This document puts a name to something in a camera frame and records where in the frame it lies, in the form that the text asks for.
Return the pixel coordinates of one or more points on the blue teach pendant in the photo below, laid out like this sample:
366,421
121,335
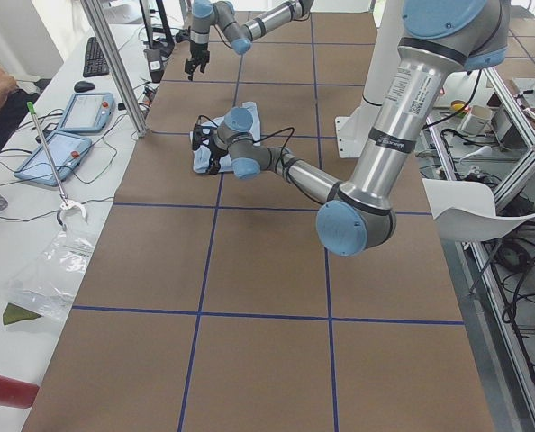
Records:
87,113
67,151

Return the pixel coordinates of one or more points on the white curved chair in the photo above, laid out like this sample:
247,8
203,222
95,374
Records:
465,211

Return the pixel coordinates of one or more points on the light blue striped shirt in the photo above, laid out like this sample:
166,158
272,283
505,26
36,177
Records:
236,132

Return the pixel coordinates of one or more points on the green cloth piece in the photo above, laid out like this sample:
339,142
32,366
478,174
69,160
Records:
13,314

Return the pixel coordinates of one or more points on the black computer mouse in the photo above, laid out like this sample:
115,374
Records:
83,86

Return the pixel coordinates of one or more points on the blue teach pendant far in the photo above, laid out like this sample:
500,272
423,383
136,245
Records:
87,113

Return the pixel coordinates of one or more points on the aluminium frame post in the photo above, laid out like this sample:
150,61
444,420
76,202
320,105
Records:
102,31

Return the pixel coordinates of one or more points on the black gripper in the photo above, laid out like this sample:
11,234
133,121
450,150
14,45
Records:
198,50
214,157

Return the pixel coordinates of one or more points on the red bottle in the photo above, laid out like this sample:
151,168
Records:
17,394

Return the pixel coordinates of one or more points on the clear plastic bag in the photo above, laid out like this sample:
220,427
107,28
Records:
49,284

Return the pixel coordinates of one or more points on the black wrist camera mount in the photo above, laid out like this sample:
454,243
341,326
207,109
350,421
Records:
202,136
182,35

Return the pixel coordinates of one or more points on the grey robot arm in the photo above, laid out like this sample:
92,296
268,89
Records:
419,44
240,36

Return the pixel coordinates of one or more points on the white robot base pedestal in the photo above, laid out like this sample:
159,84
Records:
352,131

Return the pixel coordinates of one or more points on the black keyboard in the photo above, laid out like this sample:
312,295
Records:
95,64

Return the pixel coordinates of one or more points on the metal reacher grabber stick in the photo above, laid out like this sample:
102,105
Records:
67,204

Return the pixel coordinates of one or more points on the blue teach pendant near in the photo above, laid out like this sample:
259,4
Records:
67,151

